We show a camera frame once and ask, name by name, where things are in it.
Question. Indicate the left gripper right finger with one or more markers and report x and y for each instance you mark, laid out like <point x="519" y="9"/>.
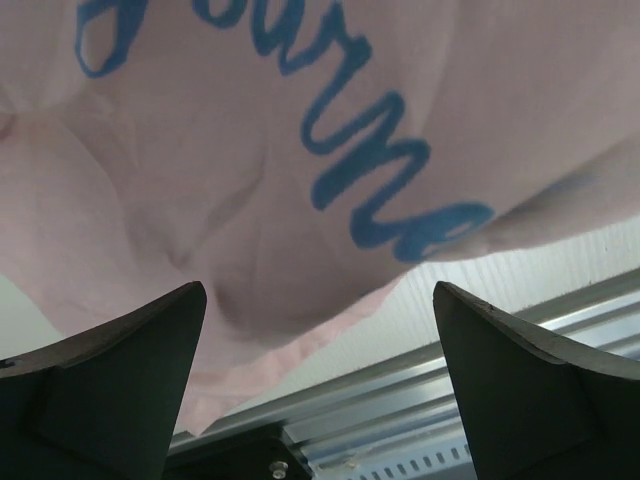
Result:
<point x="535" y="404"/>

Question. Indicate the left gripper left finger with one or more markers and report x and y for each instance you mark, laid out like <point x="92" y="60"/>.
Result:
<point x="102" y="404"/>

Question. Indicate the pink Journey pillow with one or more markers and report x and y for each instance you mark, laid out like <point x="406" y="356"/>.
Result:
<point x="298" y="157"/>

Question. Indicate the aluminium mounting rail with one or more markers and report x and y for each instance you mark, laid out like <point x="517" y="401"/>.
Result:
<point x="402" y="394"/>

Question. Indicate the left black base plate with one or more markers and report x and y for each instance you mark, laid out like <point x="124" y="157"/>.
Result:
<point x="262" y="457"/>

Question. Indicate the white slotted cable duct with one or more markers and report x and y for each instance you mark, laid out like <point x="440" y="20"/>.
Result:
<point x="450" y="459"/>

